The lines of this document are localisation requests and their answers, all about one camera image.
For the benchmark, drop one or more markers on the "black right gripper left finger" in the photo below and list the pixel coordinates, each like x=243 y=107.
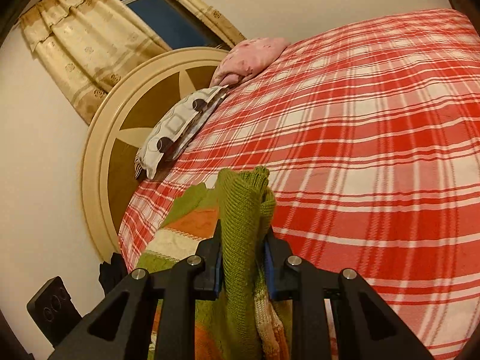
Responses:
x=120 y=326

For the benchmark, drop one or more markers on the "cream wooden headboard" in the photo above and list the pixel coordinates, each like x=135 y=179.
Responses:
x=119 y=128

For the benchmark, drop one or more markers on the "beige patterned curtain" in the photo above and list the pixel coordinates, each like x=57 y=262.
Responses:
x=88 y=46

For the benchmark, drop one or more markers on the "red white plaid bedspread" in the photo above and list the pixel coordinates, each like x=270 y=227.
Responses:
x=370 y=132

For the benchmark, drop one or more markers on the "pink pillow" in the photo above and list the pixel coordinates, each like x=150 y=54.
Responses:
x=248 y=59

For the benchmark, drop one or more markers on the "dark window pane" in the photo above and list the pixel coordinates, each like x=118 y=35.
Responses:
x=178 y=27

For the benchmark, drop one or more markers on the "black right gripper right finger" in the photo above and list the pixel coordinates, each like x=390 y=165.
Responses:
x=336 y=315

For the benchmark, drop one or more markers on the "white grey patterned pillow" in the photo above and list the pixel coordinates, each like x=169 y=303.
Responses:
x=170 y=136

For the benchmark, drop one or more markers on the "green striped knit sweater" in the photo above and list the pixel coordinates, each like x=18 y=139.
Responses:
x=243 y=323

